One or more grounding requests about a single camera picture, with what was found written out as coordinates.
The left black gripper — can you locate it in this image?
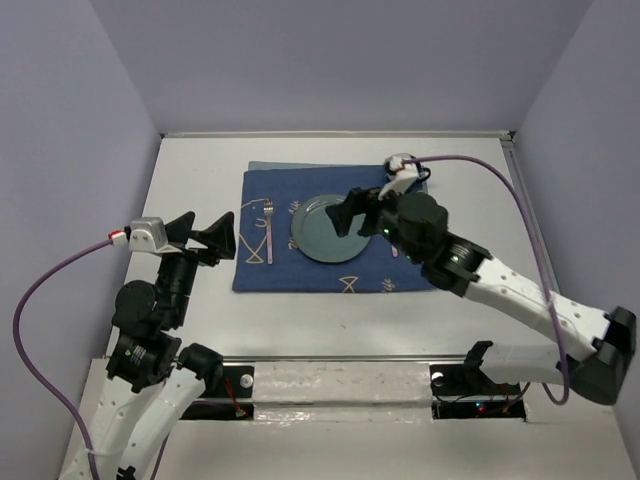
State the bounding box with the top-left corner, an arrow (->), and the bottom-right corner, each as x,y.
158,208 -> 237,324

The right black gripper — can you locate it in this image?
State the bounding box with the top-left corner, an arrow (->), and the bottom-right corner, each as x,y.
326,178 -> 422,264

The teal ceramic plate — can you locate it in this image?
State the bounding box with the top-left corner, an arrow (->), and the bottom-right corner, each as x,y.
291,194 -> 370,264

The dark blue mug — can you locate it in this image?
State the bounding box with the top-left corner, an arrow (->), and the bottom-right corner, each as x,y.
411,164 -> 431,192

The pink handled fork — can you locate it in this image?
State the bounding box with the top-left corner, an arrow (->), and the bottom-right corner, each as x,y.
263,198 -> 274,265

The blue embroidered cloth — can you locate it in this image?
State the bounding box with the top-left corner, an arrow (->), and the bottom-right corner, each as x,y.
232,161 -> 432,293

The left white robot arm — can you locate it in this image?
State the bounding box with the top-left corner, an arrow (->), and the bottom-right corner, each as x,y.
61,211 -> 236,479

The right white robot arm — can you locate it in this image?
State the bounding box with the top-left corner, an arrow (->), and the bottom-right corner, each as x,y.
326,188 -> 636,406

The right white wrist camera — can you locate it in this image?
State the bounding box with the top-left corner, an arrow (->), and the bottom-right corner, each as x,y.
378,153 -> 420,200

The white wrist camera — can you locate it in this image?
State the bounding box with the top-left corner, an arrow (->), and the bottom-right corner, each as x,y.
378,153 -> 420,200
108,217 -> 181,256

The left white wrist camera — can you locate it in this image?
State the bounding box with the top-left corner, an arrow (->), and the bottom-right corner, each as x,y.
108,217 -> 181,256

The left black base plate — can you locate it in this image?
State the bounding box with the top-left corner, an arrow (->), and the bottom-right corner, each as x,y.
181,364 -> 254,421

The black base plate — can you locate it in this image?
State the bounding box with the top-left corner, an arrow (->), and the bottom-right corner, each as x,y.
430,364 -> 526,420
181,364 -> 254,421

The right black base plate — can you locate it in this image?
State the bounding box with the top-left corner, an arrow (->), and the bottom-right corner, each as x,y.
430,364 -> 526,420

